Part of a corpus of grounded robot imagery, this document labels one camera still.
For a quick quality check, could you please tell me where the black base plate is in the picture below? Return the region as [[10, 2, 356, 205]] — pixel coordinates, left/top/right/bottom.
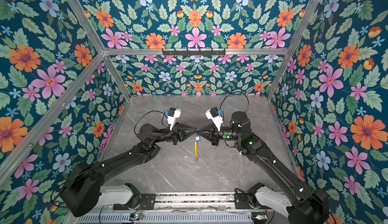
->
[[113, 194, 156, 210], [234, 192, 262, 209]]

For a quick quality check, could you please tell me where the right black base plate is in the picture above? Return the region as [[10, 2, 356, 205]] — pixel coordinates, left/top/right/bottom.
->
[[234, 192, 262, 209]]

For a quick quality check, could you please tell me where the large keyring with yellow sleeve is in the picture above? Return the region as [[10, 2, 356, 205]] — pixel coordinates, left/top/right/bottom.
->
[[195, 141, 199, 160]]

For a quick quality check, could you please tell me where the white vented cable duct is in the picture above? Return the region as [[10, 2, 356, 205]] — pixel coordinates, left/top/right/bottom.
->
[[77, 212, 253, 224]]

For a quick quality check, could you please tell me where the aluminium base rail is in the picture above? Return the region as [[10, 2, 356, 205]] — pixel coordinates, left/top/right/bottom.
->
[[71, 191, 319, 213]]

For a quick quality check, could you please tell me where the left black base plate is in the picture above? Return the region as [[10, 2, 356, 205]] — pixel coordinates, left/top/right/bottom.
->
[[113, 194, 156, 210]]

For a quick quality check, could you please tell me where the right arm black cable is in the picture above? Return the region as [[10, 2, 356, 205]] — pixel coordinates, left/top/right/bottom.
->
[[219, 91, 250, 114]]

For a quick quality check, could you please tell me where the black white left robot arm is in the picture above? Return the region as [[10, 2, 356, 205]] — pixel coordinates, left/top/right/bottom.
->
[[60, 123, 199, 217]]

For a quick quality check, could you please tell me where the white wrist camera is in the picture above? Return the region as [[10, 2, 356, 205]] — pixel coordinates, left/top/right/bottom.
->
[[205, 107, 224, 131], [166, 107, 181, 130]]

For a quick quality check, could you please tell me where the black hook rail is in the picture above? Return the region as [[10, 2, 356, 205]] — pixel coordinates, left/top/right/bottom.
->
[[162, 49, 226, 56]]

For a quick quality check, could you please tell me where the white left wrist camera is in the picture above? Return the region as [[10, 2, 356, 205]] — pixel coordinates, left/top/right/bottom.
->
[[166, 107, 181, 130]]

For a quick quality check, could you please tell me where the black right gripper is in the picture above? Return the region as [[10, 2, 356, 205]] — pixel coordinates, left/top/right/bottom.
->
[[196, 123, 243, 148]]

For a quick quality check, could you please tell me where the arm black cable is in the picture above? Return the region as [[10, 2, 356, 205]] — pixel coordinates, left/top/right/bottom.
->
[[219, 91, 250, 114], [134, 110, 169, 135]]

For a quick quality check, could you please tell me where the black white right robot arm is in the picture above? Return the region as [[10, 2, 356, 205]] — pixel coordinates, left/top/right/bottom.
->
[[198, 107, 329, 224]]

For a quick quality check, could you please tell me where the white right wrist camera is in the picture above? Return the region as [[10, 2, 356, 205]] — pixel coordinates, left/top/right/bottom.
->
[[205, 107, 224, 131]]

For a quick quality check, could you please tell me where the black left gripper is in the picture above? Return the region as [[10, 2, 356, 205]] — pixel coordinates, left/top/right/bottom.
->
[[151, 121, 197, 146]]

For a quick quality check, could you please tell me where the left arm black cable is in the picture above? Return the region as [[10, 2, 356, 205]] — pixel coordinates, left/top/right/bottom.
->
[[134, 110, 169, 135]]

